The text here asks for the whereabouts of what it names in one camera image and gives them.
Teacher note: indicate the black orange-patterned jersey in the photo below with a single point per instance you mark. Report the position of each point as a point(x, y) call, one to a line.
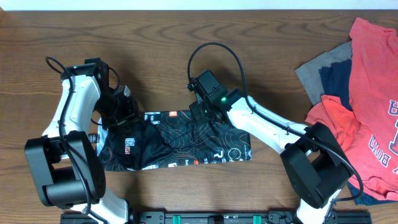
point(170, 139)

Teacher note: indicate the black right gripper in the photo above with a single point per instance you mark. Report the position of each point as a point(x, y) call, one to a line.
point(199, 118)

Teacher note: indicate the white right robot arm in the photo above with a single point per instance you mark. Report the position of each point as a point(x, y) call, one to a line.
point(313, 160)

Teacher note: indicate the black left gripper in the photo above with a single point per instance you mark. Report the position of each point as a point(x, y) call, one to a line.
point(131, 115)

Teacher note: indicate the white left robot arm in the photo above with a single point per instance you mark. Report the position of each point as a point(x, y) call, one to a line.
point(66, 171)

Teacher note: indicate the red printed t-shirt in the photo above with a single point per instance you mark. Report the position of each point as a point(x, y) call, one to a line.
point(368, 131)

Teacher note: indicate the grey t-shirt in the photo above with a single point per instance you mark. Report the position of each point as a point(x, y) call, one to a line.
point(308, 73)

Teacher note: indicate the navy blue t-shirt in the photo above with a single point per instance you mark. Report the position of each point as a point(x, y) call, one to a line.
point(335, 81)

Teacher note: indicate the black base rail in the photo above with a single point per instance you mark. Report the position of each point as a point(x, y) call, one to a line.
point(272, 217)

